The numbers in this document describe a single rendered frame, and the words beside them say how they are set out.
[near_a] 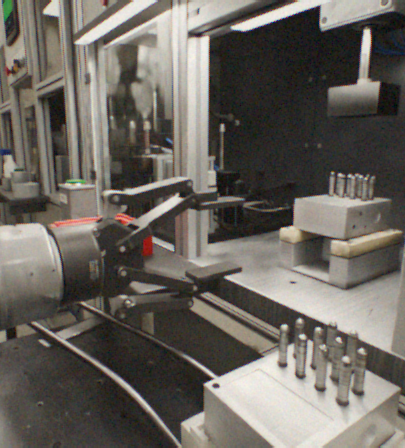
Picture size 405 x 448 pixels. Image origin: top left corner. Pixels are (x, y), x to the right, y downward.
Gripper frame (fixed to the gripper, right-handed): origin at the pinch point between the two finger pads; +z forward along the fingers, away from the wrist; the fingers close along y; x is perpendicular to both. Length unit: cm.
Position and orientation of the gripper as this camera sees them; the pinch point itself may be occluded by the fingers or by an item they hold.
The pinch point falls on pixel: (220, 237)
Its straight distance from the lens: 46.2
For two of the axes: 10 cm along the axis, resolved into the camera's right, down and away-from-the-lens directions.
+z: 8.1, -1.3, 5.7
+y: 0.0, -9.7, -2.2
